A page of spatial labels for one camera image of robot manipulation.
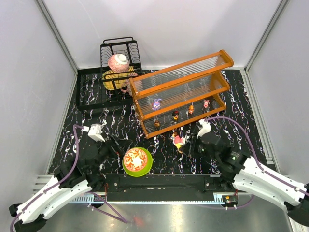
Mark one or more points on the green bowl red pattern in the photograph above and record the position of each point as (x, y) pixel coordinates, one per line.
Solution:
(137, 161)

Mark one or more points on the orange figure toy on shelf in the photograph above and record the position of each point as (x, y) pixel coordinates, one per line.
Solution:
(191, 110)

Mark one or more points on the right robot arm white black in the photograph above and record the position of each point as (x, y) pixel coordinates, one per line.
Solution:
(245, 173)

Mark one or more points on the black wire dish rack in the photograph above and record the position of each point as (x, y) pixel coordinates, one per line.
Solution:
(104, 87)

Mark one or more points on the orange clear display shelf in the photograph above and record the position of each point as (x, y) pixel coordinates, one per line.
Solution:
(179, 86)

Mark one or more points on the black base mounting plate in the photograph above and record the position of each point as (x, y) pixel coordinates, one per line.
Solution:
(171, 188)

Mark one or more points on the yellow patterned bowl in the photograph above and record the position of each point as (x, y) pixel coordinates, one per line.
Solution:
(113, 80)

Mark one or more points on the black marble pattern mat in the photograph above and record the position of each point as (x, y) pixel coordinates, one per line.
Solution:
(236, 126)

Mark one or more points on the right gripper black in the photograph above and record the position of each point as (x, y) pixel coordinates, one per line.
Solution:
(190, 147)

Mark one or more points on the purple bunny toy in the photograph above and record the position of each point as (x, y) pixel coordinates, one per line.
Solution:
(156, 104)

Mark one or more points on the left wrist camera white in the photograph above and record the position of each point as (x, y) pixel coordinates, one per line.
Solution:
(94, 132)

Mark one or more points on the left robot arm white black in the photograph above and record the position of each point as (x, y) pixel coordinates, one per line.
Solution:
(73, 178)

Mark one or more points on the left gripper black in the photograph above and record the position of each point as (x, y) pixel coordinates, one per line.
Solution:
(112, 146)

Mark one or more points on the pink pig toy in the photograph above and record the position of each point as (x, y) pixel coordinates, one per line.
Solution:
(206, 104)

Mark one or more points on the black haired figure toy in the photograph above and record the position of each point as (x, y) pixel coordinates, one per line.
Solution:
(175, 115)

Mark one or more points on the pink mug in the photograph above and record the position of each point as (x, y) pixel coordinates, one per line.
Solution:
(126, 88)

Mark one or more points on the pink flamingo toy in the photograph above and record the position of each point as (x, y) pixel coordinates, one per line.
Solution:
(177, 140)

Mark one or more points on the pink patterned bowl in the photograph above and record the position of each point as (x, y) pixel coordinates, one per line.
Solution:
(118, 63)

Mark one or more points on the brown figure toy on shelf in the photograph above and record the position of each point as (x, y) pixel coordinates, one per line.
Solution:
(157, 123)

